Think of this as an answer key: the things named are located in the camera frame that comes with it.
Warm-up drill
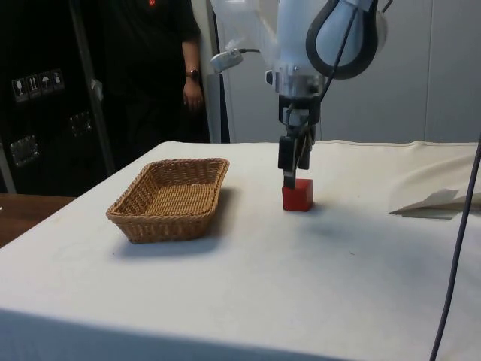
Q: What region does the wicker basket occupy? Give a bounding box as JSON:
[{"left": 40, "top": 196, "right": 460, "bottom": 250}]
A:
[{"left": 105, "top": 158, "right": 231, "bottom": 244}]

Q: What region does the black cabinet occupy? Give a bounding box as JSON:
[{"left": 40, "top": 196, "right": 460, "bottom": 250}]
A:
[{"left": 0, "top": 0, "right": 116, "bottom": 196}]

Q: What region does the pale locker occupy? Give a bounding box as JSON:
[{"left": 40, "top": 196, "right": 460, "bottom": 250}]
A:
[
  {"left": 202, "top": 0, "right": 426, "bottom": 146},
  {"left": 424, "top": 0, "right": 481, "bottom": 144}
]

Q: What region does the red cube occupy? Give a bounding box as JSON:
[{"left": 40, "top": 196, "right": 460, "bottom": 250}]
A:
[{"left": 281, "top": 178, "right": 314, "bottom": 212}]

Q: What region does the person in black clothes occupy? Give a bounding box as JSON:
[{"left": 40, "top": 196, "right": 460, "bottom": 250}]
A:
[{"left": 93, "top": 0, "right": 210, "bottom": 146}]

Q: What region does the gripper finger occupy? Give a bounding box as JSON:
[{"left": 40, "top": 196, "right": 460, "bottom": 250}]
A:
[
  {"left": 298, "top": 126, "right": 315, "bottom": 171},
  {"left": 277, "top": 126, "right": 299, "bottom": 189}
]

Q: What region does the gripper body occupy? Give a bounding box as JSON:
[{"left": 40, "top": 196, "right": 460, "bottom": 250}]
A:
[{"left": 278, "top": 96, "right": 322, "bottom": 131}]

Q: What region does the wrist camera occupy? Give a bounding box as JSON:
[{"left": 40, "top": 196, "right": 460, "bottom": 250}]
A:
[{"left": 210, "top": 47, "right": 245, "bottom": 73}]

